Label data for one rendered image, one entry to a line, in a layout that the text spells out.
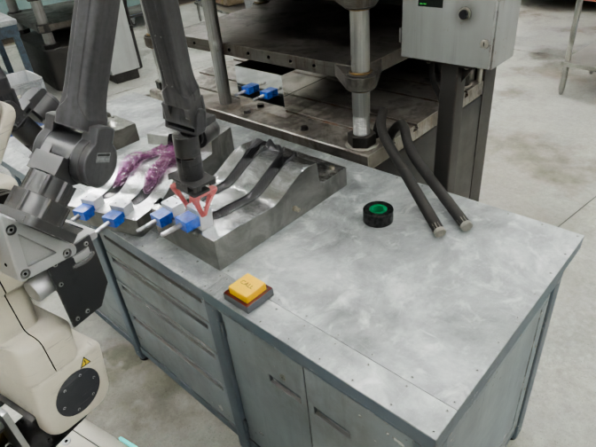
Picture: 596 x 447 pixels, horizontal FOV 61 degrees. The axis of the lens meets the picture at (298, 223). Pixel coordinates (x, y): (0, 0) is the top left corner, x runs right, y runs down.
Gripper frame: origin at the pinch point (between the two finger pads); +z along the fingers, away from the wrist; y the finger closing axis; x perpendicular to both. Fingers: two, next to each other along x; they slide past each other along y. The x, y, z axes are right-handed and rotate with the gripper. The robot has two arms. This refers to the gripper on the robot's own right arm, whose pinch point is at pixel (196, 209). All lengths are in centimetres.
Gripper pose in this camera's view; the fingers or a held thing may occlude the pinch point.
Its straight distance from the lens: 124.6
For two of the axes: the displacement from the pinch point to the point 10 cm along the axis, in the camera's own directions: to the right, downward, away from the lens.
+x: -6.7, 4.2, -6.1
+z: 0.2, 8.3, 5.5
